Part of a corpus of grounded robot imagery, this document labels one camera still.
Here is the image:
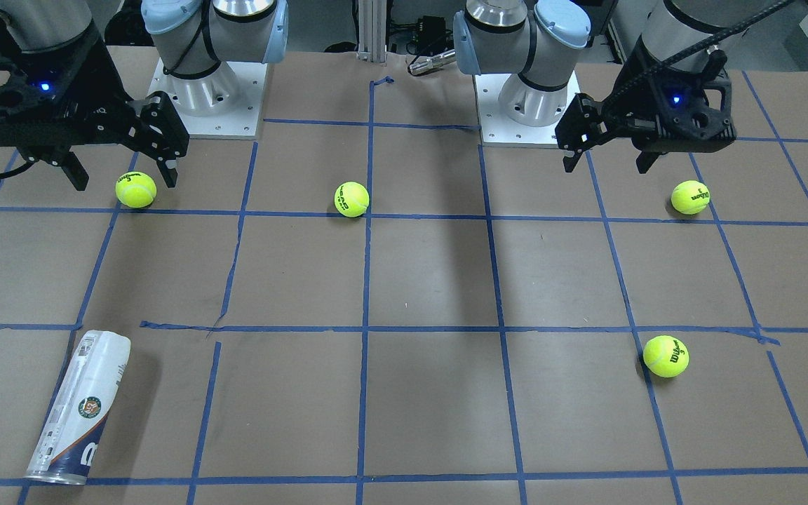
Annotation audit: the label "far Wilson tennis ball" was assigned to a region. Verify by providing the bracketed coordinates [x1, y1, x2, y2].
[670, 181, 710, 215]

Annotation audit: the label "aluminium frame post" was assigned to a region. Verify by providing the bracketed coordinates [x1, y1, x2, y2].
[356, 0, 388, 66]

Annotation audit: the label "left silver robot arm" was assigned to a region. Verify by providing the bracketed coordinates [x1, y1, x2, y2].
[453, 1, 788, 175]

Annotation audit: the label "tennis ball near right gripper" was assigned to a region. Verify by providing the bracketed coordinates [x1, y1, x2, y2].
[114, 170, 157, 210]

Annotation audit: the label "centre Head tennis ball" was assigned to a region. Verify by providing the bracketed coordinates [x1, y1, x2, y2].
[334, 181, 371, 218]

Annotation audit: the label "black electronics box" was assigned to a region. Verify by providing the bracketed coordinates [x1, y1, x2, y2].
[402, 15, 448, 55]

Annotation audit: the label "clear plastic tennis ball can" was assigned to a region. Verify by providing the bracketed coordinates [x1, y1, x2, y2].
[25, 330, 131, 485]

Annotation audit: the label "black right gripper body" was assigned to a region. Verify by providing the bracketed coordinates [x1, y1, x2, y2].
[0, 33, 159, 158]

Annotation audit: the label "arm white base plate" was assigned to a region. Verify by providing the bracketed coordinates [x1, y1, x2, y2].
[149, 60, 271, 140]
[473, 73, 579, 149]

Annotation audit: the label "wilson tennis ball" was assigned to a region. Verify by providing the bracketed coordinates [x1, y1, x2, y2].
[670, 181, 710, 215]
[642, 335, 690, 378]

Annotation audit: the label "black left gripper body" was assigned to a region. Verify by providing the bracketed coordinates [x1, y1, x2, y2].
[602, 60, 737, 156]

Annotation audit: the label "silver cylindrical tool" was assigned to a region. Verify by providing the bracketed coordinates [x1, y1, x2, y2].
[407, 48, 457, 76]

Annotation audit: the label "near Wilson tennis ball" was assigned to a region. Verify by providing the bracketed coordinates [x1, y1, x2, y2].
[642, 335, 690, 378]

